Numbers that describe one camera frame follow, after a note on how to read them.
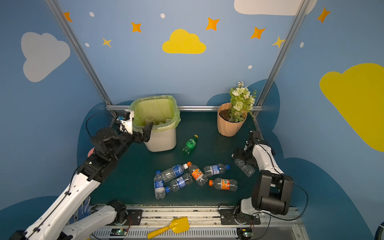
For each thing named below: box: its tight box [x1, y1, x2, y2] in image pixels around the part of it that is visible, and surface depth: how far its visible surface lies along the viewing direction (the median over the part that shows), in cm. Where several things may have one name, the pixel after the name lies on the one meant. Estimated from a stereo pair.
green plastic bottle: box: [182, 134, 199, 155], surface depth 101 cm
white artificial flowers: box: [228, 81, 256, 123], surface depth 95 cm
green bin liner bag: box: [129, 95, 181, 131], surface depth 93 cm
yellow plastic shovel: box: [147, 216, 190, 240], surface depth 73 cm
